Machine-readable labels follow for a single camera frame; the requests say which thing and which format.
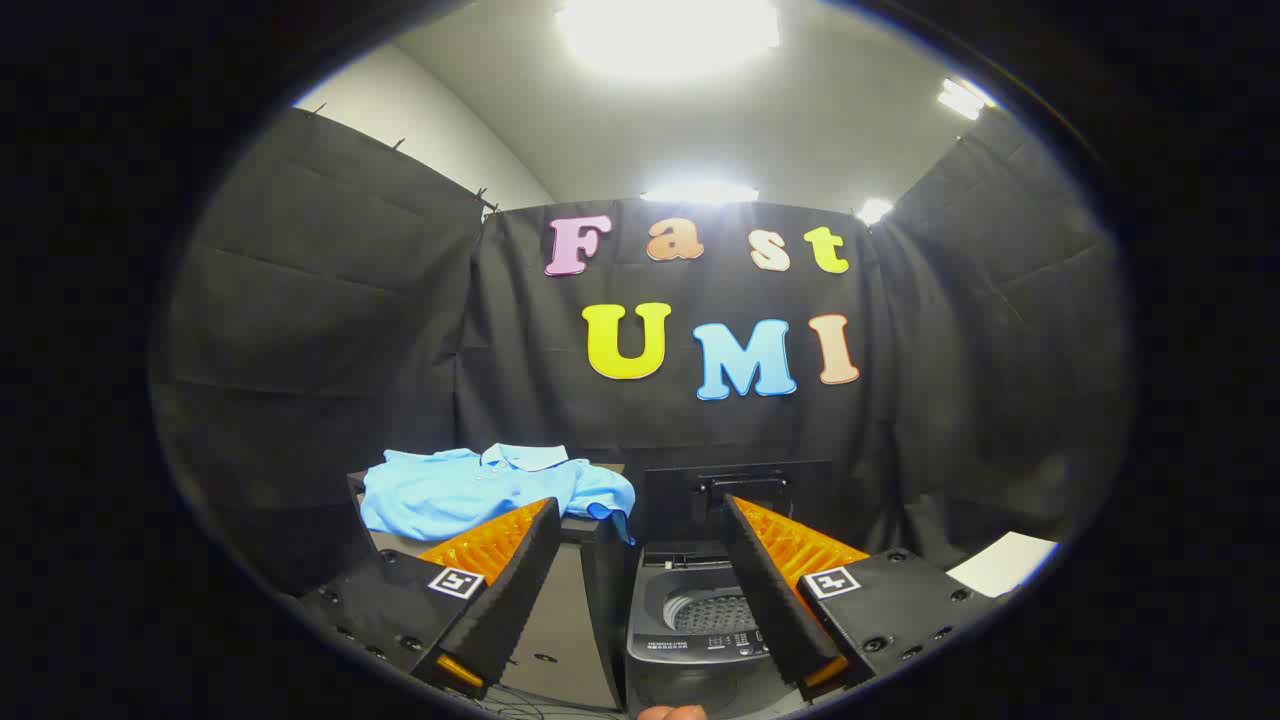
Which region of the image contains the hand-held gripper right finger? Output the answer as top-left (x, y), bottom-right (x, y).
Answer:
top-left (722, 494), bottom-right (1001, 701)

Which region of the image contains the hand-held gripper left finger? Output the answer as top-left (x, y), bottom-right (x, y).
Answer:
top-left (300, 497), bottom-right (563, 701)

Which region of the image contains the grey top-load washing machine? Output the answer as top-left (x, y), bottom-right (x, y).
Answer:
top-left (625, 540), bottom-right (836, 717)

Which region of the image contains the light blue polo shirt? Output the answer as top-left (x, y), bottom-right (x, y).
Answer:
top-left (360, 443), bottom-right (638, 546)

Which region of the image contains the dark glass washing machine lid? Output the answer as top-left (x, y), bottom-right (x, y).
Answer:
top-left (640, 460), bottom-right (834, 547)

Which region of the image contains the grey cabinet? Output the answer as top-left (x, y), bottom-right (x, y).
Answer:
top-left (347, 465), bottom-right (633, 711)

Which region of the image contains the white sheet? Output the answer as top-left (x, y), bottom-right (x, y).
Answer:
top-left (945, 532), bottom-right (1059, 599)

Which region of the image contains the large ceiling light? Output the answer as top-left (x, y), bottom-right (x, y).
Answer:
top-left (555, 0), bottom-right (781, 77)

